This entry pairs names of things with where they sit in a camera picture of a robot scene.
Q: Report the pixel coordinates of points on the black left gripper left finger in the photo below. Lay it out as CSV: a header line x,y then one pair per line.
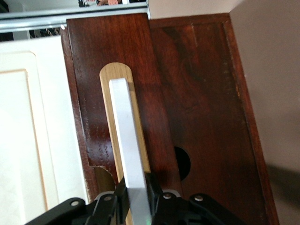
x,y
105,208

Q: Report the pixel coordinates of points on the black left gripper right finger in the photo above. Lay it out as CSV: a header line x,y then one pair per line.
x,y
168,211

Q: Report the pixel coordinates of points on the dark wood drawer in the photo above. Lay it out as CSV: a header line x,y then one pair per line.
x,y
112,39

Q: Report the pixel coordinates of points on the dark wood cabinet body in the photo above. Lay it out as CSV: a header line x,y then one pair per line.
x,y
211,105

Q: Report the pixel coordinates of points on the white embossed cabinet panel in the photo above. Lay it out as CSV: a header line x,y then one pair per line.
x,y
23,129

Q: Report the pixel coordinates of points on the aluminium frame rail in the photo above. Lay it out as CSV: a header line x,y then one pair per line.
x,y
47,22

